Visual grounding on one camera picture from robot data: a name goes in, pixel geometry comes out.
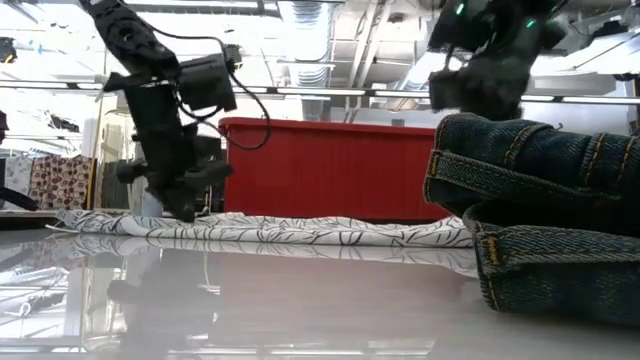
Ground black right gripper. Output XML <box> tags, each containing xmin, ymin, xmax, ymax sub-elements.
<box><xmin>462</xmin><ymin>49</ymin><xmax>532</xmax><ymax>123</ymax></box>

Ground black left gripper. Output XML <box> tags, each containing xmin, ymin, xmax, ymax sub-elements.
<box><xmin>115</xmin><ymin>82</ymin><xmax>235</xmax><ymax>224</ymax></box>

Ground dark blue denim jeans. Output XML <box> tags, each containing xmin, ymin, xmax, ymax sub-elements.
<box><xmin>423</xmin><ymin>112</ymin><xmax>640</xmax><ymax>329</ymax></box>

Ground white leaf-print garment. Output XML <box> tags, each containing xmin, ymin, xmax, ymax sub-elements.
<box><xmin>53</xmin><ymin>208</ymin><xmax>474</xmax><ymax>250</ymax></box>

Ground red plastic laundry bin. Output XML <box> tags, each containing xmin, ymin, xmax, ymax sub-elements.
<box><xmin>218</xmin><ymin>117</ymin><xmax>451</xmax><ymax>225</ymax></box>

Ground brown floral hanging fabric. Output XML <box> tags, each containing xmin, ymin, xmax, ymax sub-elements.
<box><xmin>28</xmin><ymin>154</ymin><xmax>95</xmax><ymax>211</ymax></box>

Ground white printed hanging fabric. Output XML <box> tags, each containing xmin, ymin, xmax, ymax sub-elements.
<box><xmin>0</xmin><ymin>157</ymin><xmax>34</xmax><ymax>211</ymax></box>

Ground long ceiling light bar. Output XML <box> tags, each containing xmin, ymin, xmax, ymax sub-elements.
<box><xmin>0</xmin><ymin>79</ymin><xmax>640</xmax><ymax>106</ymax></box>

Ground white table mat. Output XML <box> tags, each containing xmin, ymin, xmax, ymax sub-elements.
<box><xmin>0</xmin><ymin>227</ymin><xmax>640</xmax><ymax>360</ymax></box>

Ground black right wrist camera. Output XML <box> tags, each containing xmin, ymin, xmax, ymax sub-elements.
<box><xmin>428</xmin><ymin>68</ymin><xmax>467</xmax><ymax>112</ymax></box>

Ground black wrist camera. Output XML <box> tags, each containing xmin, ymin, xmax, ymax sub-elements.
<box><xmin>428</xmin><ymin>68</ymin><xmax>467</xmax><ymax>112</ymax></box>
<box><xmin>176</xmin><ymin>43</ymin><xmax>245</xmax><ymax>114</ymax></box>

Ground black left camera cable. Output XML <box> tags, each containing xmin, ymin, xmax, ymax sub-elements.
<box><xmin>149</xmin><ymin>27</ymin><xmax>272</xmax><ymax>152</ymax></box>

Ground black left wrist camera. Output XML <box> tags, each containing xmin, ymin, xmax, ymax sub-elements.
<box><xmin>176</xmin><ymin>43</ymin><xmax>245</xmax><ymax>114</ymax></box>

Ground silver ventilation duct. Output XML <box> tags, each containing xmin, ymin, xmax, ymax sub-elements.
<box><xmin>277</xmin><ymin>0</ymin><xmax>334</xmax><ymax>121</ymax></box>

